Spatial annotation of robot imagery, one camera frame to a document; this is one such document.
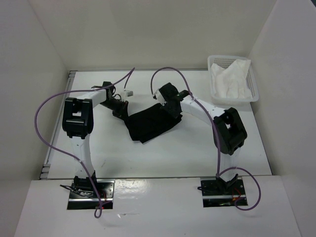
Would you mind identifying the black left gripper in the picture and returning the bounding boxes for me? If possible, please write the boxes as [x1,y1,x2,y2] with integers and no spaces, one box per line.
[100,98,129,123]

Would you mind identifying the black skirt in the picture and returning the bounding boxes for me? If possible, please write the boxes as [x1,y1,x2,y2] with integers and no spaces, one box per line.
[124,103,182,144]

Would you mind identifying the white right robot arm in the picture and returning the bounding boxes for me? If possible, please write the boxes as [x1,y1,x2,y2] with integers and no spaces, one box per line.
[153,83,247,194]

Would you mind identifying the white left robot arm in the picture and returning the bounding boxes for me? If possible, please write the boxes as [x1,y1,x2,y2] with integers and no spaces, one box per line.
[62,81,128,198]

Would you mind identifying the white skirt in basket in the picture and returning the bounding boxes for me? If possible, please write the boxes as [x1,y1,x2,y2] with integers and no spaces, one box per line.
[210,59,253,99]

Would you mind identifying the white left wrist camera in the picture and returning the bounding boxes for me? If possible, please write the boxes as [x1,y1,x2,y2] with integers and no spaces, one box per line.
[120,90,133,101]

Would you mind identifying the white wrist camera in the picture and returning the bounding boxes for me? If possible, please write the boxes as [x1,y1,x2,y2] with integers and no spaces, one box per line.
[153,87,167,106]
[120,90,133,101]

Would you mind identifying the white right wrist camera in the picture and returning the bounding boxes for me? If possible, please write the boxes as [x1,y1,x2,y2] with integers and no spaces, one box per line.
[153,87,167,106]

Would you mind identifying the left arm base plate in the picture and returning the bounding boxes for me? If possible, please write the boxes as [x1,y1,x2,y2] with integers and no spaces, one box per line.
[60,179,115,210]

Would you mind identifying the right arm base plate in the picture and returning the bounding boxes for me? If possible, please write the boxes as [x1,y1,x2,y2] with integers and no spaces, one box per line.
[197,178,248,208]

